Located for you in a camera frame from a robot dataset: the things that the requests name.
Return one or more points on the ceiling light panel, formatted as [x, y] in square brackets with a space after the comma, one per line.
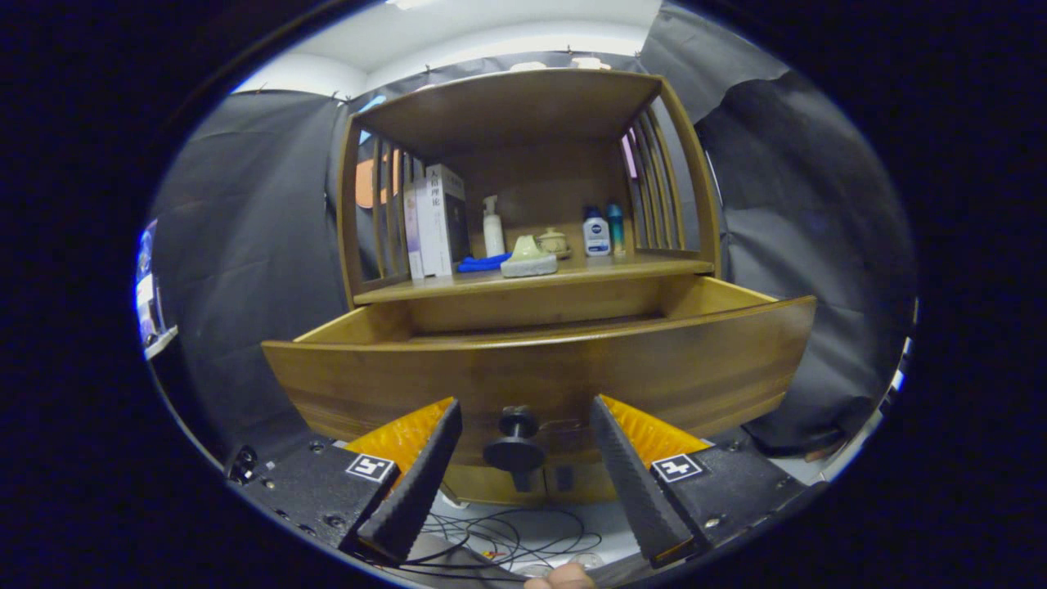
[409, 3]

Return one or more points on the pale green ornament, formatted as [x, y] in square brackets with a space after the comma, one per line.
[528, 258]

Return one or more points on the black drawer knob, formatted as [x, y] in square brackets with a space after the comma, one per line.
[514, 451]

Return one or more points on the teal bottle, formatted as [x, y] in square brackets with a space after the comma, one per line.
[616, 233]

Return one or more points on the beige lidded teacup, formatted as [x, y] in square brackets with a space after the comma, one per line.
[558, 242]

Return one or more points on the white spray bottle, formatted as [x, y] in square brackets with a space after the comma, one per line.
[493, 237]

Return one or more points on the thin pale purple book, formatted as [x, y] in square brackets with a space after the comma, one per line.
[411, 237]

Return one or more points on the thick white book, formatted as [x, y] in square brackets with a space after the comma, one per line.
[433, 229]

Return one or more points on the wooden cabinet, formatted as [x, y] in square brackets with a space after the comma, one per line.
[523, 114]

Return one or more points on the black button device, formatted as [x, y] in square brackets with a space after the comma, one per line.
[243, 465]

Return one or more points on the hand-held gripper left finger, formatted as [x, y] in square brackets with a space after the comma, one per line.
[421, 483]

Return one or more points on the white lotion bottle blue cap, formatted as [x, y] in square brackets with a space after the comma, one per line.
[596, 237]

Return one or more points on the blue folded cloth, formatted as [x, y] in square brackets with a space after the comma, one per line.
[478, 263]

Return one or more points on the white side table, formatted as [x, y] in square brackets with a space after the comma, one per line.
[159, 342]

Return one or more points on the wooden drawer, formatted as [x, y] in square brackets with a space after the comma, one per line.
[654, 368]

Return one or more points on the wooden countertop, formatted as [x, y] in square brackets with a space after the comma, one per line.
[622, 268]

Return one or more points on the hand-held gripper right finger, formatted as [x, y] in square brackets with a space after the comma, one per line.
[630, 483]

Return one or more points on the white frame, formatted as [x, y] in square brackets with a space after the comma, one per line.
[855, 446]

